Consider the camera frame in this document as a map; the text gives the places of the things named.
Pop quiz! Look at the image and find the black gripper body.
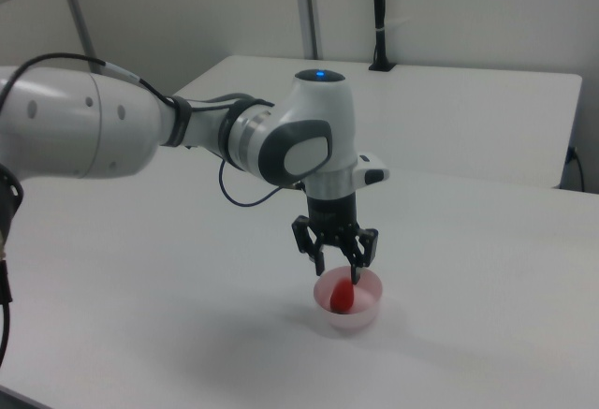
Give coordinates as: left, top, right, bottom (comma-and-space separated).
304, 192, 359, 247

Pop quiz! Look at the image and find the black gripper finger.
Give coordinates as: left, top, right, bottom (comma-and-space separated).
290, 214, 328, 277
341, 226, 379, 287

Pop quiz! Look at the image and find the pink plastic bowl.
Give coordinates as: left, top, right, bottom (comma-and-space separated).
312, 266, 384, 333

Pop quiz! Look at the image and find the red strawberry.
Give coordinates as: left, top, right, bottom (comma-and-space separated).
329, 277, 357, 313

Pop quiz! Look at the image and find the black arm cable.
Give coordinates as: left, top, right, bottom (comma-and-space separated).
0, 51, 277, 148

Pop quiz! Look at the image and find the black wall cable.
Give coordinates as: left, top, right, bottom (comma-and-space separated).
567, 146, 586, 191

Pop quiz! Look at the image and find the black cable bundle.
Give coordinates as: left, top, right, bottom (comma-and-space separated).
0, 163, 25, 368

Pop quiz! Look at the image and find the slanted grey partition post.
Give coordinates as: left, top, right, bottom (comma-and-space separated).
54, 0, 95, 73

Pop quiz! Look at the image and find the black camera stand pole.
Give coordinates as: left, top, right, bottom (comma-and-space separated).
368, 0, 398, 72

